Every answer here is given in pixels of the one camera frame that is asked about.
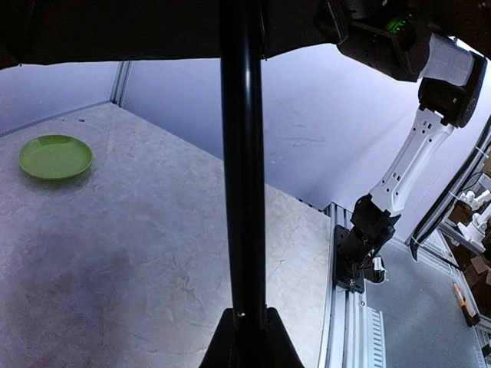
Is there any right aluminium frame post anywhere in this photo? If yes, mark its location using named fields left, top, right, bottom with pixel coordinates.
left=110, top=61, right=133, bottom=107

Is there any green plate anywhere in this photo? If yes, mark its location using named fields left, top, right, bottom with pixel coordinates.
left=18, top=134, right=94, bottom=181

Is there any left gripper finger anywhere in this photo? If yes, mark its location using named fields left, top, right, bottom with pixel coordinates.
left=200, top=307, right=303, bottom=367

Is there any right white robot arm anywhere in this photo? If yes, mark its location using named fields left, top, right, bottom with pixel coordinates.
left=314, top=1, right=490, bottom=244

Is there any aluminium front rail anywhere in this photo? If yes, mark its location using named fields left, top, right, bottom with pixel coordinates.
left=317, top=203, right=387, bottom=368

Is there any mint green folding umbrella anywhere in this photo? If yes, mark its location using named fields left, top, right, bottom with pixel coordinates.
left=0, top=0, right=338, bottom=368

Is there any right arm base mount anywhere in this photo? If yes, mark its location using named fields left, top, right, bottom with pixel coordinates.
left=333, top=225, right=386, bottom=294

